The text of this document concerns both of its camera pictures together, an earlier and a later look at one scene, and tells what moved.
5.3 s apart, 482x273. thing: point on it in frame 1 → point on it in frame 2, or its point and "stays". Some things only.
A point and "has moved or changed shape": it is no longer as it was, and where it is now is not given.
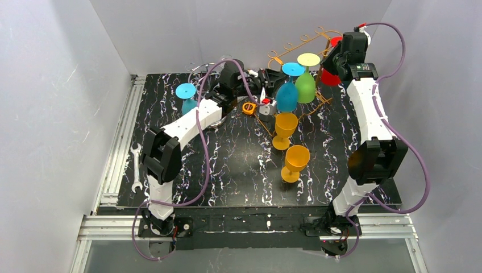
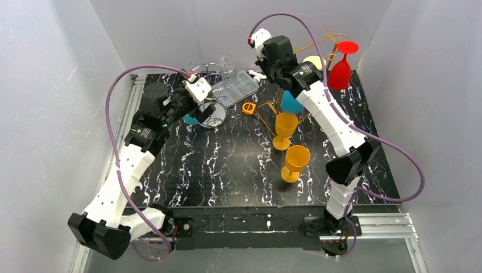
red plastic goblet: x=327 y=78 has moved or changed shape
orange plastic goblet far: x=285 y=125 stays
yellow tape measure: x=248 y=108 stays
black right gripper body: x=331 y=64 → x=274 y=71
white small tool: x=253 y=73 stays
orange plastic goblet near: x=296 y=158 stays
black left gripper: x=269 y=79 → x=186 y=104
